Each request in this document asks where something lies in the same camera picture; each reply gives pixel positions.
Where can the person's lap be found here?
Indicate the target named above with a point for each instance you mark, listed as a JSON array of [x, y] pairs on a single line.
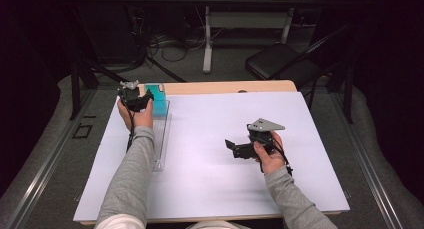
[[216, 225]]

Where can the turquoise and white phone case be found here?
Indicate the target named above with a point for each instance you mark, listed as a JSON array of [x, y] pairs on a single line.
[[159, 102]]

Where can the metal floor rail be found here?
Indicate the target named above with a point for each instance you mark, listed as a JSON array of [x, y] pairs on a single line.
[[371, 175], [40, 177]]

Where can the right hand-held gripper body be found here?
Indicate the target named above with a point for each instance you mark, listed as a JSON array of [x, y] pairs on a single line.
[[263, 125]]

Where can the person's right hand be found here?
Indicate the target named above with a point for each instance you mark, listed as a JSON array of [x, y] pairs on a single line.
[[271, 160]]

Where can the white board sheet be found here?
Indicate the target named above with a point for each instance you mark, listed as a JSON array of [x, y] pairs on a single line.
[[216, 189]]

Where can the clear plastic packaging tray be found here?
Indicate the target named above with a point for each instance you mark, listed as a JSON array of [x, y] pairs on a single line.
[[161, 142]]

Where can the black metal stand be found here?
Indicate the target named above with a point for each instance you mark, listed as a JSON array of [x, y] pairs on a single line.
[[349, 95], [75, 89]]

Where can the black folding chair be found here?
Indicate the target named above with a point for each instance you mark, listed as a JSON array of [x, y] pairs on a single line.
[[276, 60]]

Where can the person's left hand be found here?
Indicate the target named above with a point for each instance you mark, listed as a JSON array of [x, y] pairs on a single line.
[[141, 117]]

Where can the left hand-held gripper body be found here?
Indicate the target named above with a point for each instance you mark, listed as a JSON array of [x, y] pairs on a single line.
[[131, 97]]

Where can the white-framed desk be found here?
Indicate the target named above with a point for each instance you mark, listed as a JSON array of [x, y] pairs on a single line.
[[207, 49]]

